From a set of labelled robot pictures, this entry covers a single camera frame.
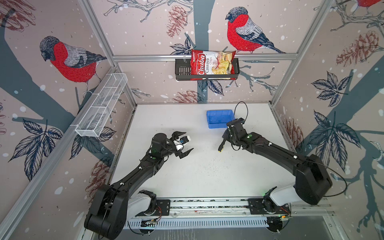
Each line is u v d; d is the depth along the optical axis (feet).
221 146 2.79
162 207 2.39
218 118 3.64
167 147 2.29
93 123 2.33
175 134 2.50
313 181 1.39
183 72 3.11
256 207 2.39
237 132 2.15
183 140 2.22
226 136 2.56
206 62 2.88
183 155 2.45
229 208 2.45
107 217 1.30
